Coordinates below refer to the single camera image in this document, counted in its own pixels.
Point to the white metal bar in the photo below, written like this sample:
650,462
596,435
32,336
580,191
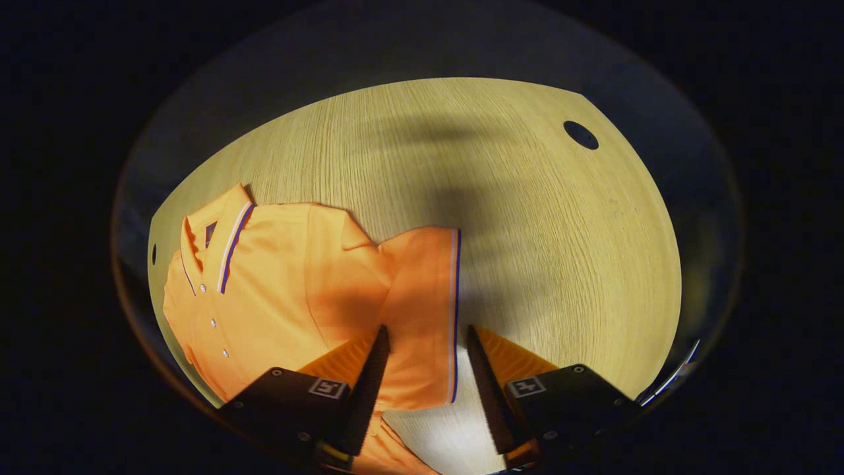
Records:
672,377

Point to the orange T-shirt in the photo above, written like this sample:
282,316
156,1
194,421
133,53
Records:
283,277

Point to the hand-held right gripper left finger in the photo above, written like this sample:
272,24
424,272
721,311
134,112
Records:
369,389

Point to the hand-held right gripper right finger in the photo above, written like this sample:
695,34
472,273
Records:
489,396

